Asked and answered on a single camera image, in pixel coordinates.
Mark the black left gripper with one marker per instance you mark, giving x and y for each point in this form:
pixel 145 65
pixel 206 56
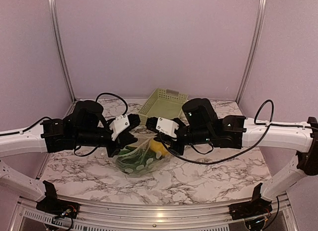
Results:
pixel 125 138

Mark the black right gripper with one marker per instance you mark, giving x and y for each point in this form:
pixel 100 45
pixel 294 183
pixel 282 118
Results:
pixel 168 139

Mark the yellow fake lemon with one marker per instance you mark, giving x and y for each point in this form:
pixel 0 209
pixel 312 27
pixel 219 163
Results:
pixel 158 148

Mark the clear zip top bag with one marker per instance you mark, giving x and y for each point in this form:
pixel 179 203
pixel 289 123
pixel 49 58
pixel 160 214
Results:
pixel 144 143

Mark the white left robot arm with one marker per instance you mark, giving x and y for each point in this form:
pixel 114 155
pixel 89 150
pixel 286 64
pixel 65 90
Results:
pixel 22 143

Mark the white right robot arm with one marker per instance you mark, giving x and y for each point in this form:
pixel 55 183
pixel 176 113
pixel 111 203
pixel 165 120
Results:
pixel 300 136

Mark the green fake leafy vegetable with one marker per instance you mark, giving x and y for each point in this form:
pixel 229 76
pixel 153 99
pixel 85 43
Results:
pixel 136 160

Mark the pale green perforated basket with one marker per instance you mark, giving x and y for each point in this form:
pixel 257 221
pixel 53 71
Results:
pixel 164 103

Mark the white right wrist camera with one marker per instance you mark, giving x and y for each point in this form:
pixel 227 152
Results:
pixel 162 125

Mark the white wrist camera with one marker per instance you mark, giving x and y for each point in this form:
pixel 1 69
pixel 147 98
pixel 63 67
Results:
pixel 162 125
pixel 123 123

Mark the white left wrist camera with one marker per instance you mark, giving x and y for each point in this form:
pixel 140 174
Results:
pixel 123 123

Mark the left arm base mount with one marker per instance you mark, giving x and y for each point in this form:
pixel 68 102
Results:
pixel 53 205

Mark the aluminium front rail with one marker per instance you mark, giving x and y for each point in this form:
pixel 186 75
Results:
pixel 105 216

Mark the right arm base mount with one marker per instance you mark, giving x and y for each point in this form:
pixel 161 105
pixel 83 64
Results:
pixel 256 206

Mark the left aluminium frame post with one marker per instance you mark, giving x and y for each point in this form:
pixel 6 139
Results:
pixel 60 49

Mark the aluminium frame post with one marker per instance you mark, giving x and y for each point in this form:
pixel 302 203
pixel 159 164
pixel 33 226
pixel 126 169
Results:
pixel 259 22
pixel 60 49

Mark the right aluminium frame post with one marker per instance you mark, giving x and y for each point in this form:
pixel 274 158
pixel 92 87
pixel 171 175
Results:
pixel 259 22

